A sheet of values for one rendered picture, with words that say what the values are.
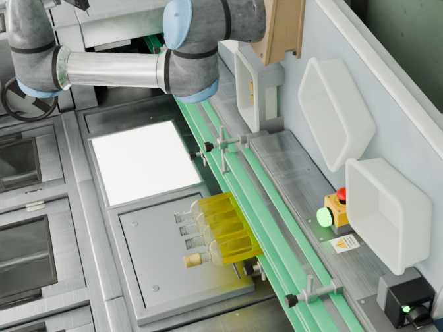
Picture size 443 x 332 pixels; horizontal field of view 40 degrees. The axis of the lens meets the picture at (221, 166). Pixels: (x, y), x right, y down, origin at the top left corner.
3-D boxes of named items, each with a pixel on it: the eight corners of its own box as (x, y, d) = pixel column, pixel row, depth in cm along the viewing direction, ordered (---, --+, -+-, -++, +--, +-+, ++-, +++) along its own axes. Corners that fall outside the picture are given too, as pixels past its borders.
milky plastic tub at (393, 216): (381, 144, 131) (344, 154, 130) (445, 195, 113) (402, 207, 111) (380, 211, 140) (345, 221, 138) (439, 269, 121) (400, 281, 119)
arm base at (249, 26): (246, -30, 156) (209, -26, 153) (269, 2, 146) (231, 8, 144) (240, 20, 167) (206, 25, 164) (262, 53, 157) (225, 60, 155)
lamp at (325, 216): (325, 216, 150) (314, 219, 149) (326, 202, 147) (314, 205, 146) (333, 228, 146) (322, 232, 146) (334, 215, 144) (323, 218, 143)
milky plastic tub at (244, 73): (262, 103, 201) (236, 109, 199) (260, 41, 187) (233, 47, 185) (283, 132, 187) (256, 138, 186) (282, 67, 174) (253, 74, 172)
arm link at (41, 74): (215, 55, 150) (0, 48, 155) (217, 108, 159) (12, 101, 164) (221, 35, 160) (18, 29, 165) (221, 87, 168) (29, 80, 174)
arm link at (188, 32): (226, 2, 146) (171, 10, 142) (227, 54, 153) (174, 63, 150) (209, -14, 155) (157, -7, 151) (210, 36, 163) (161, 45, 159)
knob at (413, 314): (424, 316, 125) (434, 329, 122) (404, 323, 124) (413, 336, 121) (427, 302, 122) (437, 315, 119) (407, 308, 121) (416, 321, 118)
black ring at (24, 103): (62, 109, 251) (9, 121, 246) (49, 63, 238) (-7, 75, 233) (64, 115, 247) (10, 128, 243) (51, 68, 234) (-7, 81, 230)
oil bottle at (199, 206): (256, 197, 187) (189, 215, 182) (256, 182, 183) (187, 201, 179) (263, 208, 182) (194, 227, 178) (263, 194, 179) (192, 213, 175)
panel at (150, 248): (174, 123, 242) (88, 143, 235) (173, 116, 240) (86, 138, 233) (256, 290, 174) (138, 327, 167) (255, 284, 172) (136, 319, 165)
